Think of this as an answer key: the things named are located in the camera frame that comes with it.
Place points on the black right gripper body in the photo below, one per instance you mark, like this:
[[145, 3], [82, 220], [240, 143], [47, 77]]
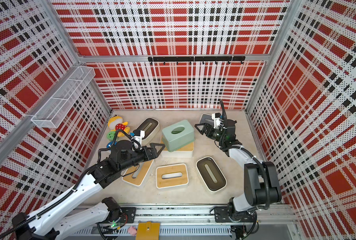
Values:
[[215, 134]]

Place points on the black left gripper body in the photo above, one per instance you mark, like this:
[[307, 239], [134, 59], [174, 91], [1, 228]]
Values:
[[145, 156]]

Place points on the mint green tissue box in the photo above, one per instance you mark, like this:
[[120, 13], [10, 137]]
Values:
[[178, 135]]

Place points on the large white box bamboo lid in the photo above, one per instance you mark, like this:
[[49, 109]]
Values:
[[182, 153]]

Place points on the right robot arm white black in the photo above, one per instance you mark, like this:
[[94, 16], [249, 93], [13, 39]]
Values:
[[261, 184]]

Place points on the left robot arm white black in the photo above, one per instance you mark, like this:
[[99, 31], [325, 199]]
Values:
[[53, 221]]

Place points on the white tissue box grey lid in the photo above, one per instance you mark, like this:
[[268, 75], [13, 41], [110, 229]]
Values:
[[207, 120]]

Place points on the cream tissue box dark lid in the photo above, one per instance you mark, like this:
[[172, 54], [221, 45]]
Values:
[[151, 127]]

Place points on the blue lid white jar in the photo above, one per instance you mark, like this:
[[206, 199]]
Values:
[[110, 144]]

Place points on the green lid air freshener jar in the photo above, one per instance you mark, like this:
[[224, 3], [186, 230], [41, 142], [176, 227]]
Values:
[[111, 135]]

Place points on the yellow plush toy red dots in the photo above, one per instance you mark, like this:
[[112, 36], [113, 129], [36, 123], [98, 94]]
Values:
[[117, 123]]

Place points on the cream box dark lid front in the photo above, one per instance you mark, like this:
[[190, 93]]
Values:
[[211, 175]]

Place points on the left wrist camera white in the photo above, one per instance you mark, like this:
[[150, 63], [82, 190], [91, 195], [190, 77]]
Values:
[[138, 136]]

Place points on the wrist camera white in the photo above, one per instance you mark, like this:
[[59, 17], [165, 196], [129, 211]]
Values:
[[217, 120], [138, 136]]

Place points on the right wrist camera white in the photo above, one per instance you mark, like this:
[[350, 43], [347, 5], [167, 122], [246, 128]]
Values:
[[217, 120]]

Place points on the black wall hook rail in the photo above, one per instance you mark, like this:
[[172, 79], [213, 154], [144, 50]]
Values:
[[201, 59]]

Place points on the yellow block on rail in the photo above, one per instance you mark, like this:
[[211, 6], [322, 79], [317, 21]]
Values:
[[148, 231]]

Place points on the pink small object on rail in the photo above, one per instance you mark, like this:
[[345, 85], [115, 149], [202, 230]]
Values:
[[132, 231]]

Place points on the white wire mesh wall basket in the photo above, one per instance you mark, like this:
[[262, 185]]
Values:
[[55, 109]]

